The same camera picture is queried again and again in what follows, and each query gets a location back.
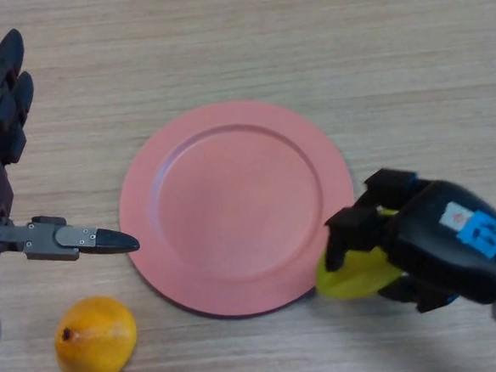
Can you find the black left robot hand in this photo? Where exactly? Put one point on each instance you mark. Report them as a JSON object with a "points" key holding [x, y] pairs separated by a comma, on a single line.
{"points": [[43, 243]]}

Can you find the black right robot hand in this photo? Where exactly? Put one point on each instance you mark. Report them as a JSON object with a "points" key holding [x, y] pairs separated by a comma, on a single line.
{"points": [[431, 245]]}

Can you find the yellow starfruit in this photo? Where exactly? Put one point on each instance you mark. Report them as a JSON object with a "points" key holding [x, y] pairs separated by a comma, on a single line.
{"points": [[356, 276]]}

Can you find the round pink plate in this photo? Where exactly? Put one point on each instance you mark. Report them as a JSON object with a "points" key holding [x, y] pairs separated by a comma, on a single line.
{"points": [[237, 208]]}

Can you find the orange pear-shaped fruit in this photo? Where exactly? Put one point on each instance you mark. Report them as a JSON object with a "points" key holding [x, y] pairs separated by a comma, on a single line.
{"points": [[95, 341]]}

